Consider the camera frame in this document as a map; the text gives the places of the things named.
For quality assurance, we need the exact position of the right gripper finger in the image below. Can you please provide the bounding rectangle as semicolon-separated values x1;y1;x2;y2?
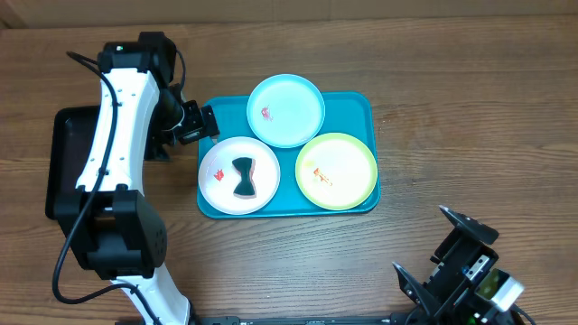
439;205;499;245
392;262;441;319

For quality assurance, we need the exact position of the pink and black sponge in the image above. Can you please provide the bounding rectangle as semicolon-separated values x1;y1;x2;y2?
232;157;256;199

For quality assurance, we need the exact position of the white plate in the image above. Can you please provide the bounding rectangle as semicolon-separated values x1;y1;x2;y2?
198;136;281;215

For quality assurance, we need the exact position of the light blue plate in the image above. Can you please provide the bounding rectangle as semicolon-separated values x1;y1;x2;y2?
247;74;325;149

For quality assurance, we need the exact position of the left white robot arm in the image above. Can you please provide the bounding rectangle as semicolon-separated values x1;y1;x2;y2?
53;32;219;324

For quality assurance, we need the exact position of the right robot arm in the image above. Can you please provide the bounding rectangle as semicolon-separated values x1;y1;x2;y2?
387;205;535;325

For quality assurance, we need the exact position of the black plastic tray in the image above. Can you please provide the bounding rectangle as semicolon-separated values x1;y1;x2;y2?
45;106;99;220

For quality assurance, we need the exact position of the teal plastic serving tray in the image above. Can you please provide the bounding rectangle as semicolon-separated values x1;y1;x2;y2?
207;91;377;218

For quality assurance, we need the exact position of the yellow-green plate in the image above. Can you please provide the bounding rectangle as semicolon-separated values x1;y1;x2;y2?
295;133;378;211

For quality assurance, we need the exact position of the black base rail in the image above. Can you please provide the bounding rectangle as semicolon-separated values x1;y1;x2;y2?
115;311;452;325

